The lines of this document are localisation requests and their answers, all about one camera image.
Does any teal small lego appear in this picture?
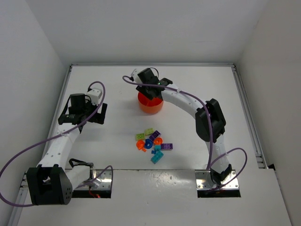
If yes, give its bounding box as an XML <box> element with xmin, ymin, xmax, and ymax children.
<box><xmin>154</xmin><ymin>145</ymin><xmax>161</xmax><ymax>151</ymax></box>

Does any purple square lego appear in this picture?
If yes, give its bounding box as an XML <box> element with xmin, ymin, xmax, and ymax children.
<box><xmin>149</xmin><ymin>130</ymin><xmax>161</xmax><ymax>141</ymax></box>

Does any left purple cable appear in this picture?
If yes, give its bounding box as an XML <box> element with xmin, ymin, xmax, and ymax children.
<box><xmin>0</xmin><ymin>81</ymin><xmax>114</xmax><ymax>207</ymax></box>

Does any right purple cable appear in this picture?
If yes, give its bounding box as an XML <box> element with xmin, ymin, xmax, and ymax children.
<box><xmin>122</xmin><ymin>75</ymin><xmax>248</xmax><ymax>189</ymax></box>

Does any purple cable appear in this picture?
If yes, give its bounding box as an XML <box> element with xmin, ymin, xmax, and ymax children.
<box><xmin>122</xmin><ymin>75</ymin><xmax>248</xmax><ymax>189</ymax></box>
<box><xmin>0</xmin><ymin>81</ymin><xmax>114</xmax><ymax>207</ymax></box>

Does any purple long lego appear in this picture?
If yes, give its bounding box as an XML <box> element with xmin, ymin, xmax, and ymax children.
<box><xmin>160</xmin><ymin>143</ymin><xmax>173</xmax><ymax>151</ymax></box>

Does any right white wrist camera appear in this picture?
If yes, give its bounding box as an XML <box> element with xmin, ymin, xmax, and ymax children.
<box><xmin>130</xmin><ymin>69</ymin><xmax>140</xmax><ymax>83</ymax></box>

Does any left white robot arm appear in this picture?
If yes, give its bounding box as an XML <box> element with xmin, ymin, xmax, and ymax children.
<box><xmin>26</xmin><ymin>89</ymin><xmax>107</xmax><ymax>205</ymax></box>

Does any teal long lego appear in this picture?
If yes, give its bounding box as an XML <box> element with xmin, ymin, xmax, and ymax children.
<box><xmin>151</xmin><ymin>151</ymin><xmax>164</xmax><ymax>164</ymax></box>

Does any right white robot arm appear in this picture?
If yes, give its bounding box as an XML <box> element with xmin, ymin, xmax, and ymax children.
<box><xmin>130</xmin><ymin>68</ymin><xmax>232</xmax><ymax>185</ymax></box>

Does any orange ring lego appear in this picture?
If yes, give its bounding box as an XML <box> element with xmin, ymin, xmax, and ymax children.
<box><xmin>136</xmin><ymin>140</ymin><xmax>146</xmax><ymax>152</ymax></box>
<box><xmin>153</xmin><ymin>137</ymin><xmax>163</xmax><ymax>145</ymax></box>

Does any metal base plate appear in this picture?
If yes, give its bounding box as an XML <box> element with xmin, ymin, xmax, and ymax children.
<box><xmin>195</xmin><ymin>170</ymin><xmax>239</xmax><ymax>191</ymax></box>
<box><xmin>90</xmin><ymin>167</ymin><xmax>113</xmax><ymax>191</ymax></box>

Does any lime green lego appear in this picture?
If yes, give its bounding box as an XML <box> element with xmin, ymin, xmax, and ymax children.
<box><xmin>135</xmin><ymin>133</ymin><xmax>145</xmax><ymax>140</ymax></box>

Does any pale green curved lego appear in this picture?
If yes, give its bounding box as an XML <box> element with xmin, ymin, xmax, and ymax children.
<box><xmin>144</xmin><ymin>128</ymin><xmax>154</xmax><ymax>136</ymax></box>

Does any orange round divided container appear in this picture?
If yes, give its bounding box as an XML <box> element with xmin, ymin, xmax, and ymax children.
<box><xmin>137</xmin><ymin>92</ymin><xmax>164</xmax><ymax>114</ymax></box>

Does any blue ring lego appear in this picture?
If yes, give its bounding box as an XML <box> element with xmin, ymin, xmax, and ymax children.
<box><xmin>144</xmin><ymin>138</ymin><xmax>153</xmax><ymax>149</ymax></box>

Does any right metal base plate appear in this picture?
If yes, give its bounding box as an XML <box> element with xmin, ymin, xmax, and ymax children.
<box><xmin>195</xmin><ymin>170</ymin><xmax>239</xmax><ymax>191</ymax></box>

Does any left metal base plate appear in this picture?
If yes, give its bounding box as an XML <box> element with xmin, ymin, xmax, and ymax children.
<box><xmin>90</xmin><ymin>167</ymin><xmax>113</xmax><ymax>191</ymax></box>

